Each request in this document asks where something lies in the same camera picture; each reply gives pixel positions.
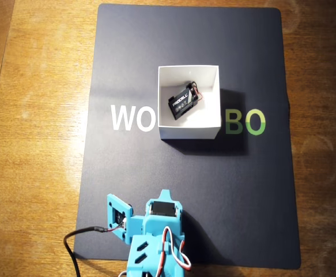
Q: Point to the turquoise gripper with servo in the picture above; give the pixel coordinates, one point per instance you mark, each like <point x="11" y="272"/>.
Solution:
<point x="163" y="208"/>

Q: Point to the small black battery pack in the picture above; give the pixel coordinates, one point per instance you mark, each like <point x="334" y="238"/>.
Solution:
<point x="181" y="104"/>

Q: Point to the white open cardboard box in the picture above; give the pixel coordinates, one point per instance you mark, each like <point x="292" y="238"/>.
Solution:
<point x="189" y="132"/>

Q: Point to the dark mat with printed letters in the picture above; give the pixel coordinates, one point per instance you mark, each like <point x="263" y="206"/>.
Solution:
<point x="185" y="43"/>

